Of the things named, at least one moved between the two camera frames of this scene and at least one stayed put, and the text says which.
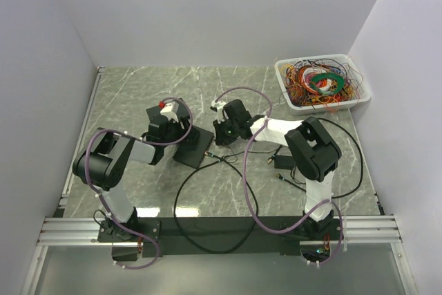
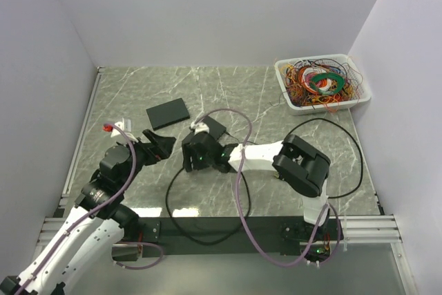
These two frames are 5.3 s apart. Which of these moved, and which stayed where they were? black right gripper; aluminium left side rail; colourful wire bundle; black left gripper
Moved: black left gripper; black right gripper
Stayed: colourful wire bundle; aluminium left side rail
